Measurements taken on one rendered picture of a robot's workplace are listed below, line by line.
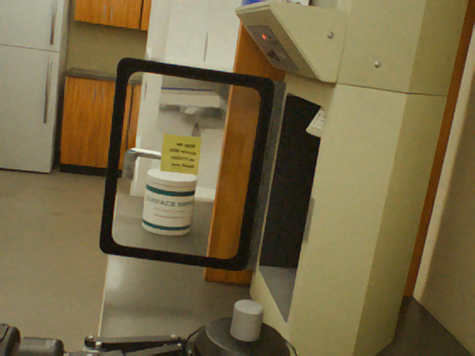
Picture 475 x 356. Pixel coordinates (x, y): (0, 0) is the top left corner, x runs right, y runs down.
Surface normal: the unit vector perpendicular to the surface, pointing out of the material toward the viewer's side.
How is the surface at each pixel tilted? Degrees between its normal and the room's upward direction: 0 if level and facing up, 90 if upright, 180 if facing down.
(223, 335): 0
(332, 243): 90
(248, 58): 90
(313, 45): 90
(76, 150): 90
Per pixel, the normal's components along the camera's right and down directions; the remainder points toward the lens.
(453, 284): -0.98, -0.11
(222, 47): -0.49, 0.29
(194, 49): -0.25, 0.34
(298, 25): 0.15, 0.25
